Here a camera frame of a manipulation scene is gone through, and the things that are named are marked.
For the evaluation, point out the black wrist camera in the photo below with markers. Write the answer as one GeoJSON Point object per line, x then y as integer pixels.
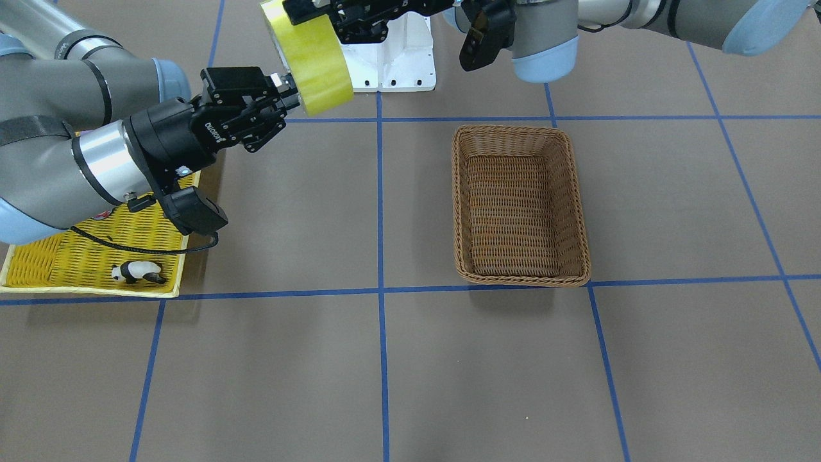
{"type": "Point", "coordinates": [492, 28]}
{"type": "Point", "coordinates": [191, 212]}

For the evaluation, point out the toy panda figure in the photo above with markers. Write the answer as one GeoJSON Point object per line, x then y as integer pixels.
{"type": "Point", "coordinates": [132, 272]}

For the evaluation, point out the yellow tape roll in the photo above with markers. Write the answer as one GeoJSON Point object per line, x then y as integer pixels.
{"type": "Point", "coordinates": [312, 54]}

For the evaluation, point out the brown wicker basket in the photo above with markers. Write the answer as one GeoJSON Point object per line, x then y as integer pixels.
{"type": "Point", "coordinates": [517, 211]}

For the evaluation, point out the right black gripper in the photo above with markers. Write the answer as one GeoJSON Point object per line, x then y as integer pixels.
{"type": "Point", "coordinates": [168, 133]}

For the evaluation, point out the white pedestal column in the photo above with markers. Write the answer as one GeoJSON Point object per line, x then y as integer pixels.
{"type": "Point", "coordinates": [404, 62]}

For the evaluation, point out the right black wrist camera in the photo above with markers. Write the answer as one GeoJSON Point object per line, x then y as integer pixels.
{"type": "Point", "coordinates": [191, 212]}

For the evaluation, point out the yellow plastic basket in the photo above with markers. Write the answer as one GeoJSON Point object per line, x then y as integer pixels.
{"type": "Point", "coordinates": [70, 263]}

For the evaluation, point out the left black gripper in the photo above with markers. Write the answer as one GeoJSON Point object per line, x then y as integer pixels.
{"type": "Point", "coordinates": [385, 14]}

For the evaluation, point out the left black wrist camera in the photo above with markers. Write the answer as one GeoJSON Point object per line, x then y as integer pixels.
{"type": "Point", "coordinates": [492, 28]}

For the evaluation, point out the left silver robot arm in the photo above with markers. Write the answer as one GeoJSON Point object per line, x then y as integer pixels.
{"type": "Point", "coordinates": [543, 36]}

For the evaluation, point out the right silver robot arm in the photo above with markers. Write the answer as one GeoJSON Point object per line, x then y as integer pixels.
{"type": "Point", "coordinates": [87, 126]}

